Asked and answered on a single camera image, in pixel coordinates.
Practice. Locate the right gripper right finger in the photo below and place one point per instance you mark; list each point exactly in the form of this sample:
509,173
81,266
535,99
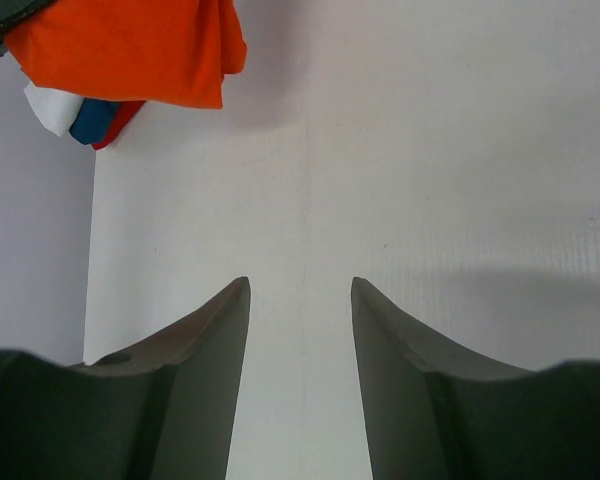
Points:
434,409

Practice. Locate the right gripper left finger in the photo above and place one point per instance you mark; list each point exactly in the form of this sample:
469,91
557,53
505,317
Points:
162,408

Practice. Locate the orange t-shirt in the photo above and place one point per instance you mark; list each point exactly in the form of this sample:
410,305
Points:
176,52

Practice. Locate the blue folded t-shirt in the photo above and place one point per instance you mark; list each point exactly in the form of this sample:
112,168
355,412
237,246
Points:
93,120

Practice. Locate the red folded t-shirt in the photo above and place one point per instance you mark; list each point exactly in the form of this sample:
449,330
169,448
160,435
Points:
125,113

